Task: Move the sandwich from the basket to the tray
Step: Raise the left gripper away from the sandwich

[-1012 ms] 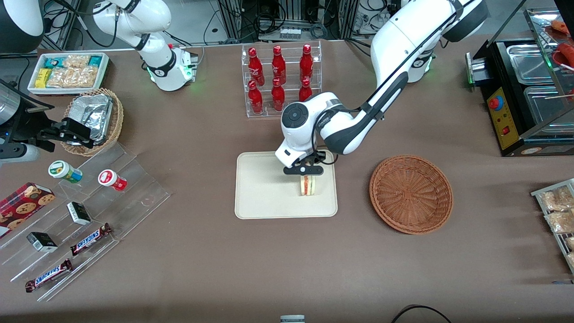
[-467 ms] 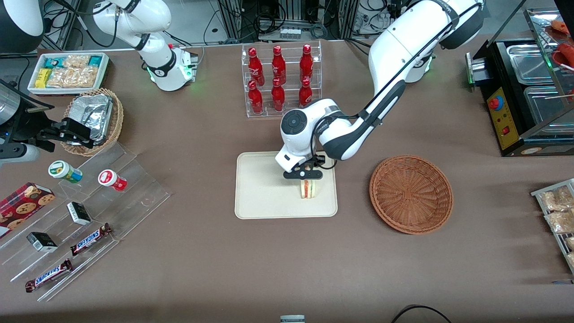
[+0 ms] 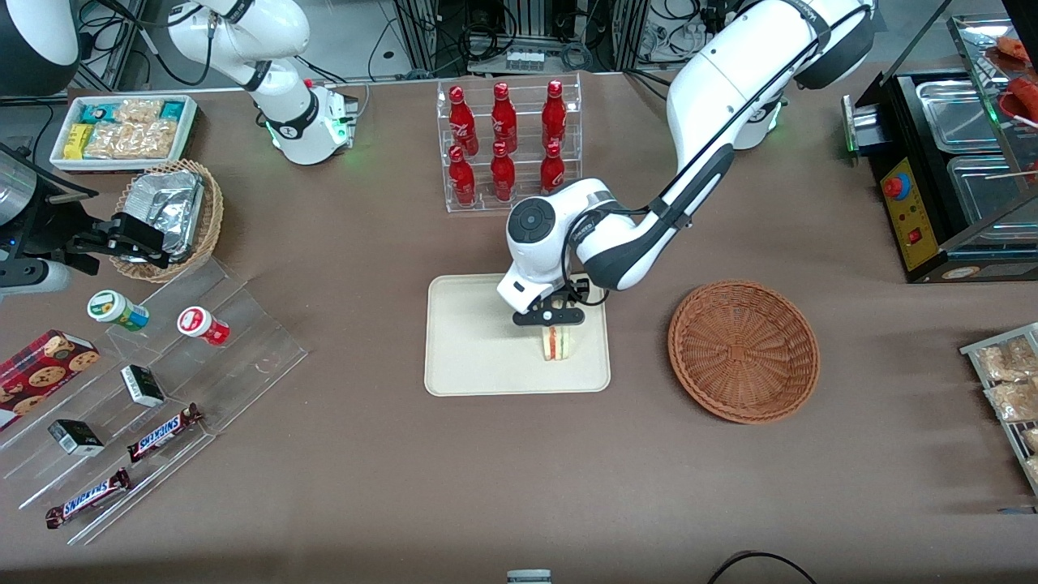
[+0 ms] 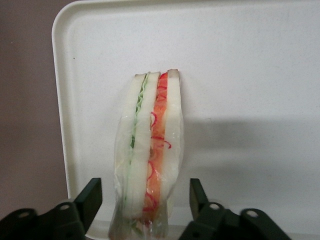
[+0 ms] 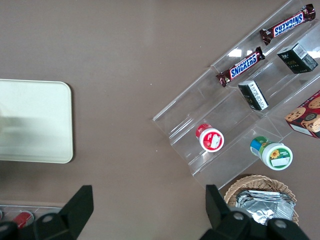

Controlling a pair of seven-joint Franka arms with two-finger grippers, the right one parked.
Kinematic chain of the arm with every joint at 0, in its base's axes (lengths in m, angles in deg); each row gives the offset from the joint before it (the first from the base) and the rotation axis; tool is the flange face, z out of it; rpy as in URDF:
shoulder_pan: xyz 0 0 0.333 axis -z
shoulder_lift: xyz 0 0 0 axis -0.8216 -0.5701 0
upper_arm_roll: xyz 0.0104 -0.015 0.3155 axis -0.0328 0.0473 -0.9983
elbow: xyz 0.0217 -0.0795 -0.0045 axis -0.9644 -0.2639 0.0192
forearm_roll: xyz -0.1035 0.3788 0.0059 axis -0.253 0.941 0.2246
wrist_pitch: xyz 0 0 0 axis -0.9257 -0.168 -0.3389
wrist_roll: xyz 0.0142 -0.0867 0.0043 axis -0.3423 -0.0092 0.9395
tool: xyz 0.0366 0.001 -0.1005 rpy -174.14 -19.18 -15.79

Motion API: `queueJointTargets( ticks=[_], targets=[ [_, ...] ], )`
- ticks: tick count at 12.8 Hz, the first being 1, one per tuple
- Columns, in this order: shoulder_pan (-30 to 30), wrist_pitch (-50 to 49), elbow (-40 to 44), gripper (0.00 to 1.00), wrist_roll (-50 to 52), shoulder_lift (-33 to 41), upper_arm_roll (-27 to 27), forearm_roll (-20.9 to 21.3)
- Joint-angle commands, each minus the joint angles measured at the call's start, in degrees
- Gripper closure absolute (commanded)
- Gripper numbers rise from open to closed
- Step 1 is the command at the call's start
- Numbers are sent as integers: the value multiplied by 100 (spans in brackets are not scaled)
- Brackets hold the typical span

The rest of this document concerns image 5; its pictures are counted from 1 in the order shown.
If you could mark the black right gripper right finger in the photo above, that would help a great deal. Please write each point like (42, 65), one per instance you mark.
(225, 225)

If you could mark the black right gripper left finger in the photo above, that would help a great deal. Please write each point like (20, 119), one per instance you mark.
(72, 217)

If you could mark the light tan wicker basket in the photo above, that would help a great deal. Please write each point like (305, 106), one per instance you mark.
(252, 182)

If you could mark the cream rectangular tray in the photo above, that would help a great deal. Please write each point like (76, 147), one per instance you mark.
(37, 105)

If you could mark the silver foil package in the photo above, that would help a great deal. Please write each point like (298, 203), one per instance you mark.
(265, 207)

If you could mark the clear acrylic bottle rack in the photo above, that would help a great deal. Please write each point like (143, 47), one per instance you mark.
(30, 207)

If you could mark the red cola bottle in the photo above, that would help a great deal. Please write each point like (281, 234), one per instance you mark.
(23, 218)

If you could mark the red label white cup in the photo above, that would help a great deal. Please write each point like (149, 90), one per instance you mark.
(211, 140)

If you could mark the green label white cup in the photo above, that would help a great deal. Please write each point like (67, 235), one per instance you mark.
(273, 153)

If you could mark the clear acrylic stepped stand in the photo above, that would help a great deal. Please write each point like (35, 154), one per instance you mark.
(190, 120)

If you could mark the small black box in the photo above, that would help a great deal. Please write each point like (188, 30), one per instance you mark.
(253, 96)
(296, 58)

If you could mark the red chocolate cookie box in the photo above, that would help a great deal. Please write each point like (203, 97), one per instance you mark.
(307, 117)

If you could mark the Snickers chocolate bar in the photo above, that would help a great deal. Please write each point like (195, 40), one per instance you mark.
(242, 66)
(287, 23)

